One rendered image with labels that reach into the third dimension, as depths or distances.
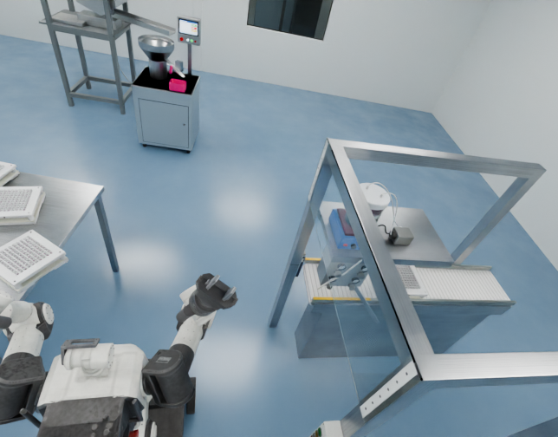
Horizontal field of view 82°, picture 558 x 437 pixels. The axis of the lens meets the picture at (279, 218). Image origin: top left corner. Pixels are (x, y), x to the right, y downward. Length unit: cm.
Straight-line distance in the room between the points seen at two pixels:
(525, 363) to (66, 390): 122
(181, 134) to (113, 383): 324
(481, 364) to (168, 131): 370
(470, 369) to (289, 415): 168
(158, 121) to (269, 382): 294
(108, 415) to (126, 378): 10
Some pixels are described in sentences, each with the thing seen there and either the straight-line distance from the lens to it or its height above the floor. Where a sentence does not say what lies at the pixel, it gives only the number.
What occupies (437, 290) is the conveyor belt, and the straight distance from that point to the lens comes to 227.
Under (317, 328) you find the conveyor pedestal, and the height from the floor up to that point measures 46.
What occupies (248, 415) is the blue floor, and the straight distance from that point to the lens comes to 241.
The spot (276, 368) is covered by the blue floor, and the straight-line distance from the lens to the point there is 253.
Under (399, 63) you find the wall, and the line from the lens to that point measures 686.
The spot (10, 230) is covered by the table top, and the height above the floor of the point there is 86.
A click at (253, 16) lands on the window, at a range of 637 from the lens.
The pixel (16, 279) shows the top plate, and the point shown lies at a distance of 188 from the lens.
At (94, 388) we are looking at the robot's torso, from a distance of 117.
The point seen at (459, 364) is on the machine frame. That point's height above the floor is 164.
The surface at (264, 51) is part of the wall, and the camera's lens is 639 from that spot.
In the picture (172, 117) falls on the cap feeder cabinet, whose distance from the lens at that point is 396.
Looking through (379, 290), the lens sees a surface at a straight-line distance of 97.
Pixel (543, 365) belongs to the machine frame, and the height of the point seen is 164.
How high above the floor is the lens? 232
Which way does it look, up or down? 43 degrees down
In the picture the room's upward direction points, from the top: 14 degrees clockwise
